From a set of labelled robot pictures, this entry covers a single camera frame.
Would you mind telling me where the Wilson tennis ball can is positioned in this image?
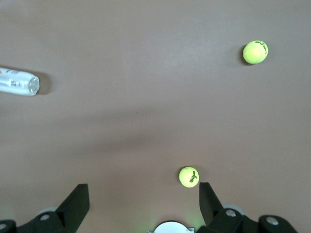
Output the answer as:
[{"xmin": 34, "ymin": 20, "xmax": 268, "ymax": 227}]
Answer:
[{"xmin": 0, "ymin": 66, "xmax": 40, "ymax": 97}]

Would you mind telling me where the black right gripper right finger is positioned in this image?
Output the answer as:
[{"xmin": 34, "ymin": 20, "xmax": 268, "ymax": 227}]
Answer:
[{"xmin": 196, "ymin": 181, "xmax": 299, "ymax": 233}]

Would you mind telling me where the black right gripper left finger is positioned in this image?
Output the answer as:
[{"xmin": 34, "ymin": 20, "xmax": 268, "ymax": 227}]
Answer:
[{"xmin": 0, "ymin": 183, "xmax": 90, "ymax": 233}]

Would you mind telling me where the brown table cover mat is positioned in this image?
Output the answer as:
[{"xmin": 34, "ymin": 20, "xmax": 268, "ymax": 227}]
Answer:
[{"xmin": 0, "ymin": 0, "xmax": 311, "ymax": 233}]

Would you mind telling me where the yellow-green tennis ball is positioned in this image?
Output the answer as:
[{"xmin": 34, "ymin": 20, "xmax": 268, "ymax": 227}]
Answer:
[
  {"xmin": 179, "ymin": 166, "xmax": 200, "ymax": 188},
  {"xmin": 242, "ymin": 40, "xmax": 269, "ymax": 65}
]

